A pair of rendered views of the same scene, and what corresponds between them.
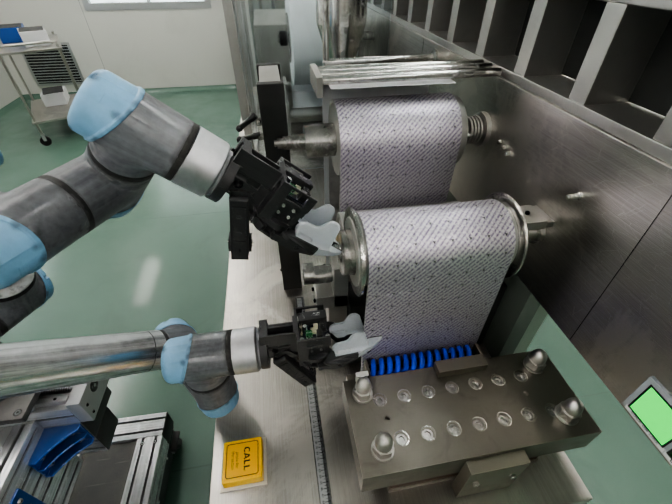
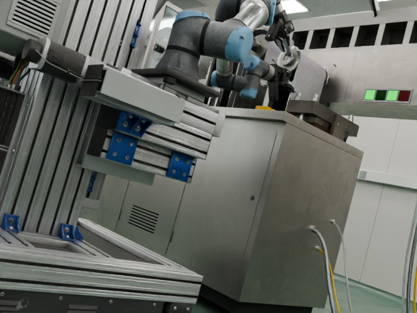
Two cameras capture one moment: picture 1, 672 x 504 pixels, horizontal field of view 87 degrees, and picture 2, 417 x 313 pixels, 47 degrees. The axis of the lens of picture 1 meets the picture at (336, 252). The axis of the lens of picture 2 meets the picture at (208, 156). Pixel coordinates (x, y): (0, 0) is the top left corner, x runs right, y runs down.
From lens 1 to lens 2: 2.34 m
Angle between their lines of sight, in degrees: 53
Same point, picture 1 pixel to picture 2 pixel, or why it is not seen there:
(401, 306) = (302, 79)
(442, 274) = (312, 71)
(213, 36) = not seen: outside the picture
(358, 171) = (270, 55)
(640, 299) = (357, 76)
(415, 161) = not seen: hidden behind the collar
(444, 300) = (311, 84)
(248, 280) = not seen: hidden behind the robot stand
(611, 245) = (347, 70)
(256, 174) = (285, 17)
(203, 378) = (262, 68)
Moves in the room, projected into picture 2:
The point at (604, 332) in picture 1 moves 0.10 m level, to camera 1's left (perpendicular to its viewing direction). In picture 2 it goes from (352, 90) to (339, 84)
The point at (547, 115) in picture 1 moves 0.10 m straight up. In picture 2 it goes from (320, 53) to (324, 36)
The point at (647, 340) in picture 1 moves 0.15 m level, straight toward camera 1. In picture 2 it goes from (362, 82) to (359, 72)
